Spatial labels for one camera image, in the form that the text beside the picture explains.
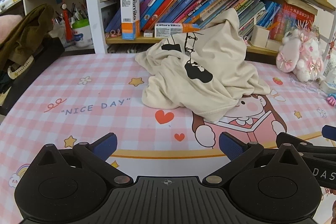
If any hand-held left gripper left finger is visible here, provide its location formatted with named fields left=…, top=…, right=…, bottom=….
left=34, top=133, right=132, bottom=186

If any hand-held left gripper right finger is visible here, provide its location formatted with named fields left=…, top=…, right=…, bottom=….
left=205, top=132, right=303, bottom=186

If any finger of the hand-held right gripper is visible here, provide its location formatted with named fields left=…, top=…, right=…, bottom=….
left=276, top=132, right=336, bottom=155
left=322, top=125, right=336, bottom=140

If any cream printed t-shirt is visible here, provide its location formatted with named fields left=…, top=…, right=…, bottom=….
left=135, top=8, right=271, bottom=123

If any white dispenser bottle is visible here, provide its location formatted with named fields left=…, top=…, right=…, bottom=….
left=320, top=67, right=336, bottom=94

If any pink checked cartoon desk mat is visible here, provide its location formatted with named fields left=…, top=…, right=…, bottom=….
left=0, top=52, right=336, bottom=224

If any pink white plush bunny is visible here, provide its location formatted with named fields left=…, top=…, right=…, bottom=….
left=276, top=28, right=324, bottom=81

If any small beige box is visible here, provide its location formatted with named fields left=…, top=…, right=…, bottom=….
left=266, top=39, right=281, bottom=50

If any white jar with green lid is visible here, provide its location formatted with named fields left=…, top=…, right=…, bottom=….
left=72, top=19, right=93, bottom=47

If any beige pen holder box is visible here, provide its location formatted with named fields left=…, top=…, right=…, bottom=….
left=251, top=25, right=270, bottom=46

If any red tassel charm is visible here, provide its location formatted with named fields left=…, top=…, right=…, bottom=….
left=59, top=0, right=72, bottom=42

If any long white orange box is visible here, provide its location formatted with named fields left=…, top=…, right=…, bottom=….
left=154, top=22, right=201, bottom=38

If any tall white orange blue box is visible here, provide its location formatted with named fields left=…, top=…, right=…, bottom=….
left=120, top=0, right=141, bottom=39

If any olive green garment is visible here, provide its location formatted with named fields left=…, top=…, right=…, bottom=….
left=0, top=4, right=54, bottom=72

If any row of colourful books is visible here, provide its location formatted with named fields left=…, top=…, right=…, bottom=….
left=105, top=0, right=315, bottom=41

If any watch with cream strap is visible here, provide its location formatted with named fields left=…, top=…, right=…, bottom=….
left=7, top=55, right=34, bottom=80

